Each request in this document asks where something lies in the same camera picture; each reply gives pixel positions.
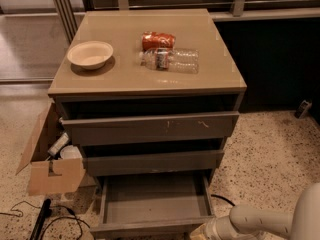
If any grey top drawer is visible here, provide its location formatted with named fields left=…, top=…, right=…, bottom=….
left=62, top=95, right=239, bottom=146

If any grey drawer cabinet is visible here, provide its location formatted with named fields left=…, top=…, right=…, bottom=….
left=47, top=8, right=248, bottom=240

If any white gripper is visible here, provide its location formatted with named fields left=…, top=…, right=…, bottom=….
left=189, top=216, right=246, bottom=240

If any beige paper bowl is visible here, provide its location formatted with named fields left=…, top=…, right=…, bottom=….
left=67, top=41, right=113, bottom=70

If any thick black cable right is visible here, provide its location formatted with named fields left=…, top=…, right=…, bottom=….
left=210, top=193, right=236, bottom=208

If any grey drawer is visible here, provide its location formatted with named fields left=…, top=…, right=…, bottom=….
left=82, top=139, right=224, bottom=176
left=91, top=171, right=214, bottom=240
left=62, top=95, right=239, bottom=146

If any small black device on floor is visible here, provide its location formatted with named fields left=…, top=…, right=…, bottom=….
left=294, top=100, right=312, bottom=119

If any clear plastic water bottle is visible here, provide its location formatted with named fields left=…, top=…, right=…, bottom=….
left=139, top=48, right=199, bottom=74

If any white cup in box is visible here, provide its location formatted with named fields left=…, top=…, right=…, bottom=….
left=60, top=145, right=82, bottom=159

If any grey bottom drawer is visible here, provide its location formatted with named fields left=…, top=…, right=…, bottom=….
left=91, top=171, right=214, bottom=240

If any grey middle drawer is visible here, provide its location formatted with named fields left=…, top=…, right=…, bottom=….
left=82, top=139, right=224, bottom=176

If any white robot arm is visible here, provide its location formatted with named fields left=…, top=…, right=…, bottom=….
left=189, top=183, right=320, bottom=240

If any black power strip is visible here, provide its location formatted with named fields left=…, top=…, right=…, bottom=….
left=29, top=199, right=52, bottom=240

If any bottle in cardboard box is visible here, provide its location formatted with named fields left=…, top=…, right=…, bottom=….
left=48, top=132, right=70, bottom=157

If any brown cardboard box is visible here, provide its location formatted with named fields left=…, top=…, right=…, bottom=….
left=16, top=103, right=95, bottom=195

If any orange soda can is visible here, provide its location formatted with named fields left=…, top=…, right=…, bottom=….
left=141, top=31, right=176, bottom=51

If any thin black cable left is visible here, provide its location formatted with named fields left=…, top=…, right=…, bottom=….
left=0, top=200, right=93, bottom=240

